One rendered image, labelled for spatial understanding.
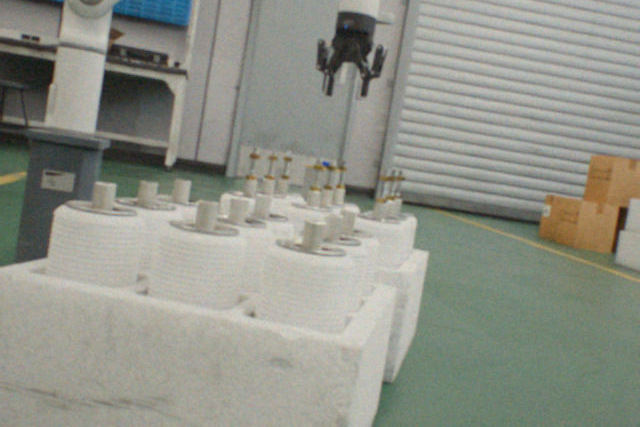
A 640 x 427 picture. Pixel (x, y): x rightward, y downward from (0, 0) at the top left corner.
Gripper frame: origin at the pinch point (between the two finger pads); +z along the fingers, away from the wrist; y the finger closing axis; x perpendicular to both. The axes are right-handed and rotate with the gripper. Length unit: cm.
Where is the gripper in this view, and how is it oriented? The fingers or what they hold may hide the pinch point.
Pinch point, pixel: (344, 91)
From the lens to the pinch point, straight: 149.1
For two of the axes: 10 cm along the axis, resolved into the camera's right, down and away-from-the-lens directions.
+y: 8.7, 1.7, -4.7
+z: -1.6, 9.9, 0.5
